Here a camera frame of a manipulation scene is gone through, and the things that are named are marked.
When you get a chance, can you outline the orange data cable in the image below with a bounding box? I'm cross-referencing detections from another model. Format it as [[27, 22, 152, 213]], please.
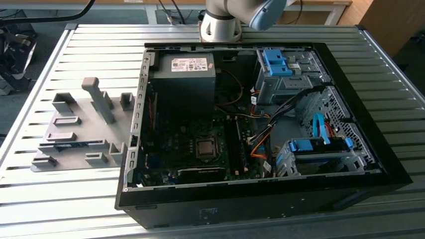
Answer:
[[249, 139, 266, 159]]

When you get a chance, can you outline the thin yellow wire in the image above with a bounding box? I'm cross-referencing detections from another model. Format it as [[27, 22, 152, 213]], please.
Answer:
[[214, 69, 245, 108]]

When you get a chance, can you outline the black cable bundle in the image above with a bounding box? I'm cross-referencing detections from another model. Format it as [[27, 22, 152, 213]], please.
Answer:
[[264, 86, 326, 130]]

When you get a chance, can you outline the tall grey metal drive cage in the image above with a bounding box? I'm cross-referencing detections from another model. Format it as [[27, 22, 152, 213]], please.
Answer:
[[254, 48, 333, 105]]

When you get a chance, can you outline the blue plastic bay bracket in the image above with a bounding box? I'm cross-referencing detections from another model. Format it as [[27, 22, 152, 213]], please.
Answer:
[[261, 49, 294, 77]]

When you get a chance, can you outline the black graphics card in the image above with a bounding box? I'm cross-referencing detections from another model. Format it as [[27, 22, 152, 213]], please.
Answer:
[[176, 166, 226, 184]]

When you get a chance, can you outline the CPU socket with metal cover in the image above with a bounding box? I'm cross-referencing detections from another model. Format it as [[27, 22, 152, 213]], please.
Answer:
[[193, 133, 222, 164]]

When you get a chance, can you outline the grey parts rack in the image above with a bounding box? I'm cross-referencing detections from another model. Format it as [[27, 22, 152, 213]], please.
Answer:
[[29, 76, 136, 173]]

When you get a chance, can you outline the blue flat data cable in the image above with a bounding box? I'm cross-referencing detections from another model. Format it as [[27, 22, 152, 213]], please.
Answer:
[[312, 112, 332, 144]]

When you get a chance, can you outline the green motherboard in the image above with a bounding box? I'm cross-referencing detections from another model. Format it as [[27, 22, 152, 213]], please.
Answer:
[[141, 116, 262, 186]]

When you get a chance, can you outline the grey cable with white plug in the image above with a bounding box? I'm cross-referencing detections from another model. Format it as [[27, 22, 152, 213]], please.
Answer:
[[158, 0, 176, 25]]

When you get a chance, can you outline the black camera cable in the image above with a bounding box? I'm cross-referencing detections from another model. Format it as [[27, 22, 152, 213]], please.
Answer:
[[0, 0, 97, 23]]

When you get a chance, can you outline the black RAM slot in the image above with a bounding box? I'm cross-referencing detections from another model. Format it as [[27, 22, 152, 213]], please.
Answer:
[[224, 116, 240, 175]]

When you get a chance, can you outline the black PC case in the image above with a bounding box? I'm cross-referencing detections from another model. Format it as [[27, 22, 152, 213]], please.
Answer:
[[115, 42, 413, 229]]

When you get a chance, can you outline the silver CPU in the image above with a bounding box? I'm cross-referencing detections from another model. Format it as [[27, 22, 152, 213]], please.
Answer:
[[197, 139, 217, 158]]

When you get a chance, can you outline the hard disk in blue carrier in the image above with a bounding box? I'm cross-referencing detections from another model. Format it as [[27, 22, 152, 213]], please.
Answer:
[[288, 138, 353, 153]]

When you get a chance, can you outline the low grey metal drive cage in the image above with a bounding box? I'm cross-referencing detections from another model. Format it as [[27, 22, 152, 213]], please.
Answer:
[[273, 139, 380, 177]]

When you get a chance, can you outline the grey power supply unit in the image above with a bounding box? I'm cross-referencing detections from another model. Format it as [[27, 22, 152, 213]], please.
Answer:
[[150, 52, 217, 118]]

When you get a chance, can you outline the brown wooden cabinet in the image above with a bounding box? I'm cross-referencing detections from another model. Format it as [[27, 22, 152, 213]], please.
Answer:
[[338, 0, 425, 58]]

